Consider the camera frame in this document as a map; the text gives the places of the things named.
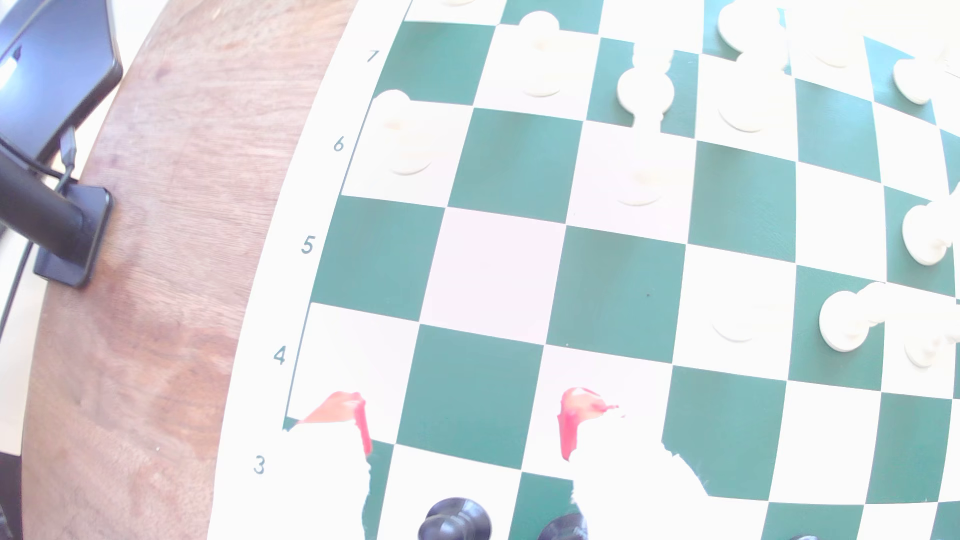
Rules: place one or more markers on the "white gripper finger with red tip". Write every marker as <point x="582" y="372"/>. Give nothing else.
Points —
<point x="637" y="487"/>
<point x="330" y="450"/>

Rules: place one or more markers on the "white chess pawn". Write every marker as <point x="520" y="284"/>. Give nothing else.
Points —
<point x="742" y="112"/>
<point x="645" y="91"/>
<point x="844" y="322"/>
<point x="540" y="24"/>
<point x="924" y="349"/>
<point x="391" y="109"/>

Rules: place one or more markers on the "black chess pawn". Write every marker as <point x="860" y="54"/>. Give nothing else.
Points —
<point x="559" y="529"/>
<point x="454" y="523"/>

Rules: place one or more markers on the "white chess piece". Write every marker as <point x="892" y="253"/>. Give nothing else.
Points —
<point x="639" y="187"/>
<point x="739" y="328"/>

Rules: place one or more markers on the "green white chess mat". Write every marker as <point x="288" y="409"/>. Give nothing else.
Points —
<point x="517" y="165"/>

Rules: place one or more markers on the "white chess knight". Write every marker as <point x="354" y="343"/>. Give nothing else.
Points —
<point x="926" y="236"/>

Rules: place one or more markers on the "white chess king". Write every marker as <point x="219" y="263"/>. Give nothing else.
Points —
<point x="750" y="26"/>

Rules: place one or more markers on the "white chess queen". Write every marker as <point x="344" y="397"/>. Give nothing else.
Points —
<point x="832" y="52"/>

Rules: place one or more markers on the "white chess bishop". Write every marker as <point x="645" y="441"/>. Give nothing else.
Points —
<point x="915" y="81"/>

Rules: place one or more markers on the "black stand clamp base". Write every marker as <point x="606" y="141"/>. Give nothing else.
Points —
<point x="91" y="225"/>

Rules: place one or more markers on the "black stand pole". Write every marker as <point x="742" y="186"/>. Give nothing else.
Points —
<point x="37" y="206"/>

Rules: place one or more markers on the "black flat device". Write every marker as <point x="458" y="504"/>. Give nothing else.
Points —
<point x="67" y="67"/>

